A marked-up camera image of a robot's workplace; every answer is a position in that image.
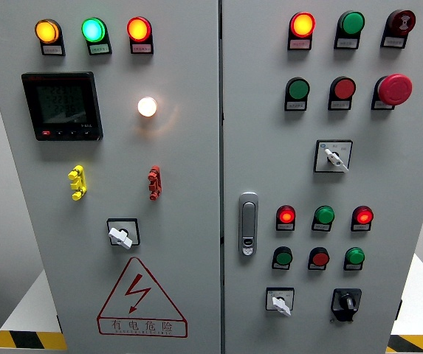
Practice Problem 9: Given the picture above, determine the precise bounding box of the lit green round lamp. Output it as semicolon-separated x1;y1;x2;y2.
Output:
80;17;107;44

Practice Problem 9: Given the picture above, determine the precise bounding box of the small yellow handle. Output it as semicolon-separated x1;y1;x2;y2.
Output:
67;164;88;201

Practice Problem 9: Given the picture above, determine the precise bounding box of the red warning triangle sticker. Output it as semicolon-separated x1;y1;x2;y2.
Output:
97;257;189;339

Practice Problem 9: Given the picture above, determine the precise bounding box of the small red push button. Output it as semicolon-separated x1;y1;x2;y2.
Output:
309;246;331;267

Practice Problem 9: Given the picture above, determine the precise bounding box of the large red stop button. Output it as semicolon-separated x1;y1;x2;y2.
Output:
375;73;413;107

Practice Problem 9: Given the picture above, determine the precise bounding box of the small lit red lamp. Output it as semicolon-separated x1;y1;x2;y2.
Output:
351;205;375;225
275;205;297;225

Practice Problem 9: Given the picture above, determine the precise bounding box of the black display meter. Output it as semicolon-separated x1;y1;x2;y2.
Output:
21;72;104;142

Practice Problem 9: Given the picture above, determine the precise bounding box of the plain white-handle turn switch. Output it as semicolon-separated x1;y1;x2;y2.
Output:
106;218;141;251

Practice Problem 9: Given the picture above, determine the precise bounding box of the large red push button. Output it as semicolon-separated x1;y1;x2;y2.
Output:
329;76;357;100

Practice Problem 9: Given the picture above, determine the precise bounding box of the large white-handle turn switch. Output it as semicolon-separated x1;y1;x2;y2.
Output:
313;139;354;174

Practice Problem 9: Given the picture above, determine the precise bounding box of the large green round lamp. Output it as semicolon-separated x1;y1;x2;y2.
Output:
337;10;366;37

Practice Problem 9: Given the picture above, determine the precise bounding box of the black-handle turn switch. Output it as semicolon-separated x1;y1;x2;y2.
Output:
331;288;363;323

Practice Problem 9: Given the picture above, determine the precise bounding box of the large lit red lamp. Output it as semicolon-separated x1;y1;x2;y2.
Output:
289;12;317;39
126;16;153;43

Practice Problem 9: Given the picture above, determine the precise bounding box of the grey cabinet door with display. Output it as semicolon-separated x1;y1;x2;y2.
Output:
0;0;222;354

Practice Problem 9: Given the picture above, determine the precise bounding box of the yellow round lamp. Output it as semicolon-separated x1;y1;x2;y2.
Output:
35;18;61;44

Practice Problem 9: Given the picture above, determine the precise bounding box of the dark red round buzzer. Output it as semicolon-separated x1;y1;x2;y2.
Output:
385;9;417;37

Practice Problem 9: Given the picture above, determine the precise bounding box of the large green push button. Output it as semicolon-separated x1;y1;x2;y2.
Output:
285;77;311;100

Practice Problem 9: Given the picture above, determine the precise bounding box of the silver door lock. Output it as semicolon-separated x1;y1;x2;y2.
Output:
238;191;260;257

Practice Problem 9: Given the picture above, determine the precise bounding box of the small green lamp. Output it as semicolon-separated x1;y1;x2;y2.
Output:
345;246;366;266
313;205;336;225

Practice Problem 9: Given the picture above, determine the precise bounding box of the black yellow striped tape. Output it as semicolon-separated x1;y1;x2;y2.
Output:
386;333;423;353
0;330;68;351

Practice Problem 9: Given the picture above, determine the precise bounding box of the grey cabinet door with lock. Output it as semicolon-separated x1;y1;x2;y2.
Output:
221;0;423;354

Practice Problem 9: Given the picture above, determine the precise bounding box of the white round lamp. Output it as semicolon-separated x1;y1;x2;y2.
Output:
137;96;159;118

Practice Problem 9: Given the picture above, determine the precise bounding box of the small white-handle turn switch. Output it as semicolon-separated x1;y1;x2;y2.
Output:
265;287;295;317

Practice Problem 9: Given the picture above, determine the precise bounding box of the small red handle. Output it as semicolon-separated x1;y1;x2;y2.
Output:
148;165;163;201

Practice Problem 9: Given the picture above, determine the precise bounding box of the small green push button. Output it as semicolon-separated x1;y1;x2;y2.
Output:
273;246;294;266

